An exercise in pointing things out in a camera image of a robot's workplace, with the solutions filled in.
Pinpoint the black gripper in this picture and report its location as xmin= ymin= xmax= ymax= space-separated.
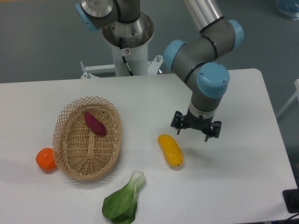
xmin=171 ymin=111 xmax=222 ymax=142

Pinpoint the yellow mango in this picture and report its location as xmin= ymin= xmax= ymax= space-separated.
xmin=157 ymin=134 xmax=184 ymax=169

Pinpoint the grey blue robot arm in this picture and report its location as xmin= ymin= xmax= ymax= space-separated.
xmin=75 ymin=0 xmax=244 ymax=139

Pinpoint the purple sweet potato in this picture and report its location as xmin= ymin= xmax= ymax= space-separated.
xmin=84 ymin=112 xmax=107 ymax=136

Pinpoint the green bok choy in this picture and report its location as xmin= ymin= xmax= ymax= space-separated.
xmin=102 ymin=170 xmax=146 ymax=224

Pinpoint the woven wicker basket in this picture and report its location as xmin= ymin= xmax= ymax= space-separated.
xmin=52 ymin=96 xmax=122 ymax=181

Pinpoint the black device at table edge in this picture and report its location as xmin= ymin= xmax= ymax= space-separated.
xmin=282 ymin=189 xmax=299 ymax=213

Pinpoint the blue plastic bag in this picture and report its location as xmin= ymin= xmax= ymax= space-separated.
xmin=276 ymin=0 xmax=299 ymax=21

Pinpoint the orange tangerine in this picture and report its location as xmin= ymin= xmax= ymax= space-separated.
xmin=36 ymin=148 xmax=57 ymax=172

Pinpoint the black pedestal cable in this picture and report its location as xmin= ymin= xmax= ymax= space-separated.
xmin=118 ymin=37 xmax=135 ymax=77

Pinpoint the white frame at right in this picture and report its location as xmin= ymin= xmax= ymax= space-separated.
xmin=276 ymin=79 xmax=299 ymax=121

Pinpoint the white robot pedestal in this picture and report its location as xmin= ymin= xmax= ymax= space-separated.
xmin=80 ymin=12 xmax=165 ymax=78

